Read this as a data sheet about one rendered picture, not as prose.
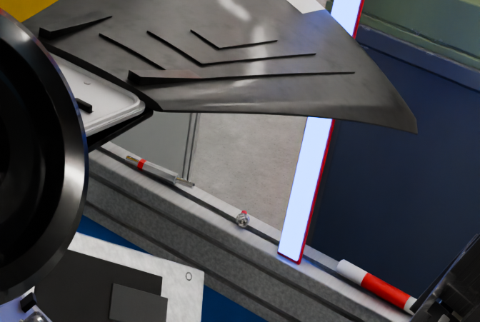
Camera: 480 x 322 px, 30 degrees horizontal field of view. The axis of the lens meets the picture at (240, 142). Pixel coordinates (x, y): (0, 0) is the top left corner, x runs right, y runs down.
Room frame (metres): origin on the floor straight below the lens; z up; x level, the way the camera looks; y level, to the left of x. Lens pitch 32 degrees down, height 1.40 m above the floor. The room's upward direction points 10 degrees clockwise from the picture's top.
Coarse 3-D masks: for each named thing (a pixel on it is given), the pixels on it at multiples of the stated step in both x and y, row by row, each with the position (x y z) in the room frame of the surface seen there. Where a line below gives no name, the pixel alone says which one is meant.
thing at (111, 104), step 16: (64, 64) 0.39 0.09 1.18; (80, 80) 0.37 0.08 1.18; (96, 80) 0.38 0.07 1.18; (80, 96) 0.36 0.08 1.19; (96, 96) 0.36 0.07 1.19; (112, 96) 0.36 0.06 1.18; (128, 96) 0.37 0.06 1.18; (80, 112) 0.34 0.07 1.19; (96, 112) 0.34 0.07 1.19; (112, 112) 0.35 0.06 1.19; (128, 112) 0.35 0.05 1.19; (96, 128) 0.33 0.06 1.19
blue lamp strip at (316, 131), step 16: (336, 0) 0.67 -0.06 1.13; (352, 0) 0.66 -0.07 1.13; (336, 16) 0.66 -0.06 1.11; (352, 16) 0.66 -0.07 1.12; (352, 32) 0.66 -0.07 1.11; (320, 128) 0.66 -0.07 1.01; (304, 144) 0.67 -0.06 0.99; (320, 144) 0.66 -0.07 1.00; (304, 160) 0.66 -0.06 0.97; (320, 160) 0.66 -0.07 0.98; (304, 176) 0.66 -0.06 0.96; (304, 192) 0.66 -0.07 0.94; (288, 208) 0.67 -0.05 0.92; (304, 208) 0.66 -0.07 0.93; (288, 224) 0.67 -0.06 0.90; (304, 224) 0.66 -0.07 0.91; (288, 240) 0.66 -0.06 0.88
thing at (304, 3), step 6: (288, 0) 0.56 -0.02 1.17; (294, 0) 0.56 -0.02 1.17; (300, 0) 0.57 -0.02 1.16; (306, 0) 0.57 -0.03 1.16; (312, 0) 0.58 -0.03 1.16; (300, 6) 0.56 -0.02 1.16; (306, 6) 0.56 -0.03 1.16; (312, 6) 0.57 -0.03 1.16; (318, 6) 0.57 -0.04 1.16; (306, 12) 0.55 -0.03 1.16
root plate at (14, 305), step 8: (24, 296) 0.31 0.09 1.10; (8, 304) 0.29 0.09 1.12; (16, 304) 0.30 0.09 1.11; (0, 312) 0.27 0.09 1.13; (8, 312) 0.28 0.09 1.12; (16, 312) 0.29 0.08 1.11; (32, 312) 0.31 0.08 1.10; (40, 312) 0.31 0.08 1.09; (0, 320) 0.26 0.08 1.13; (8, 320) 0.27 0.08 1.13; (16, 320) 0.28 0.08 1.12; (48, 320) 0.31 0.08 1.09
